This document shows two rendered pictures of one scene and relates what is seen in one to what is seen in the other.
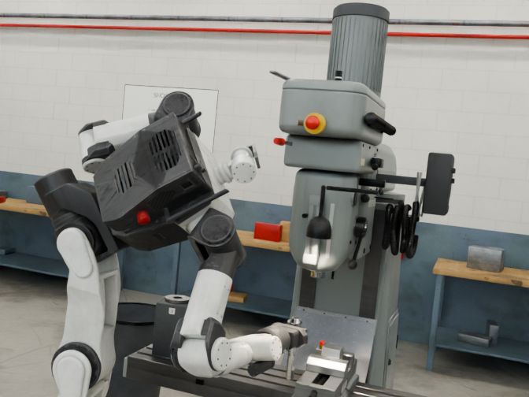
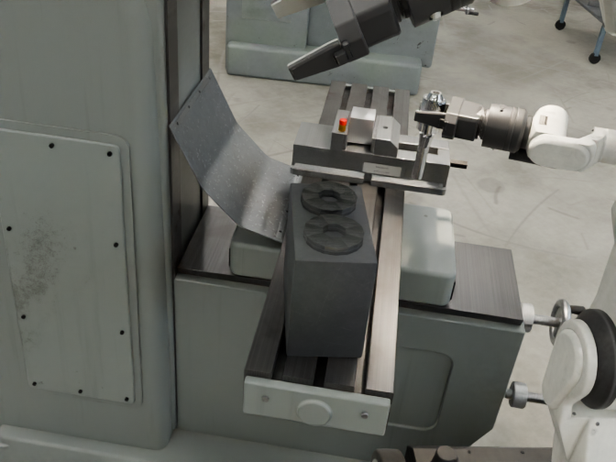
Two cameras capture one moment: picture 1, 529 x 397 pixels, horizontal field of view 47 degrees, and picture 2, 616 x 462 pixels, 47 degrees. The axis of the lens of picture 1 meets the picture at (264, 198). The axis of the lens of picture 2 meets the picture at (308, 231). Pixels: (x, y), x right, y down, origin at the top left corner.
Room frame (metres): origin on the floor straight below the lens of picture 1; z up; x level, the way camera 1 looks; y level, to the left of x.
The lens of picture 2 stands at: (2.37, 1.11, 1.71)
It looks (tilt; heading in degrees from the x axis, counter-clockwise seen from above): 34 degrees down; 256
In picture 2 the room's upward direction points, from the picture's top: 6 degrees clockwise
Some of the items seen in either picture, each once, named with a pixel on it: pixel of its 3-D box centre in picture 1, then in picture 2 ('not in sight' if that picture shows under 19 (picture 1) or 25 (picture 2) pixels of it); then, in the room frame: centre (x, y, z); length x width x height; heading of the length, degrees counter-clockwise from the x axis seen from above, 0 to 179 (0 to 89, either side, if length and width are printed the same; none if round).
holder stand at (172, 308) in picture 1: (188, 327); (325, 264); (2.12, 0.22, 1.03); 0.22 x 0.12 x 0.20; 82
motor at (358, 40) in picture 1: (356, 54); not in sight; (2.19, -0.28, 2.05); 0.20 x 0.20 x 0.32
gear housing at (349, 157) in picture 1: (333, 155); not in sight; (1.99, -0.21, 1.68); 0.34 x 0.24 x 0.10; 161
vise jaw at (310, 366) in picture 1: (327, 365); (386, 135); (1.87, -0.25, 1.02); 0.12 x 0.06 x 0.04; 71
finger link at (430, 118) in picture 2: not in sight; (429, 119); (1.84, -0.10, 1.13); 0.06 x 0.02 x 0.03; 151
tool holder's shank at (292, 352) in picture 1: (291, 361); (422, 153); (1.83, -0.13, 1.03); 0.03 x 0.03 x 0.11
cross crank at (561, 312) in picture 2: not in sight; (544, 320); (1.48, -0.04, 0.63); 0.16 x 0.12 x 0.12; 161
